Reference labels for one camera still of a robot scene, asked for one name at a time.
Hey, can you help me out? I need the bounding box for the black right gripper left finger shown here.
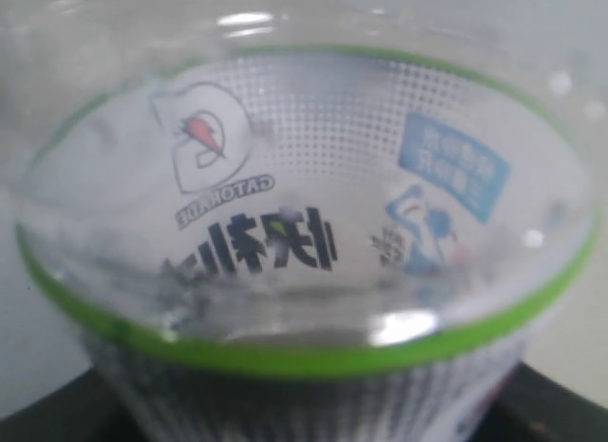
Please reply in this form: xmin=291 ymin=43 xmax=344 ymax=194
xmin=1 ymin=371 xmax=143 ymax=442

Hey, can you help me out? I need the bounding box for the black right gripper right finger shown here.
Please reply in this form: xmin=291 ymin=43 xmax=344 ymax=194
xmin=486 ymin=365 xmax=607 ymax=442

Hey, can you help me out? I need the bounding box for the clear Gatorade drink bottle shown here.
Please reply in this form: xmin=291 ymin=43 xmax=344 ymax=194
xmin=1 ymin=0 xmax=599 ymax=441

